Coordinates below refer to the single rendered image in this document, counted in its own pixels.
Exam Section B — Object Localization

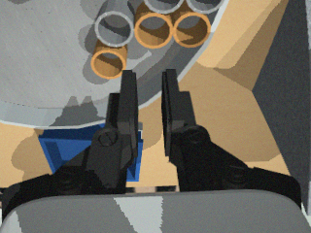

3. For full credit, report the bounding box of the grey metal ring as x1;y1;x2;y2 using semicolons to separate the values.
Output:
187;0;225;14
94;0;135;47
144;0;184;14

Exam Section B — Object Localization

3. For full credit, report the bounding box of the bronze bushing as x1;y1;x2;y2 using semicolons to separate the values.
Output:
134;2;173;49
90;39;127;80
170;0;211;48

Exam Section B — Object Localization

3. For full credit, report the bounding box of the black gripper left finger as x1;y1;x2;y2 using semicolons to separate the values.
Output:
1;70;138;222

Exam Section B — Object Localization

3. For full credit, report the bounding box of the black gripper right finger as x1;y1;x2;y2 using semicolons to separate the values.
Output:
161;69;302;210

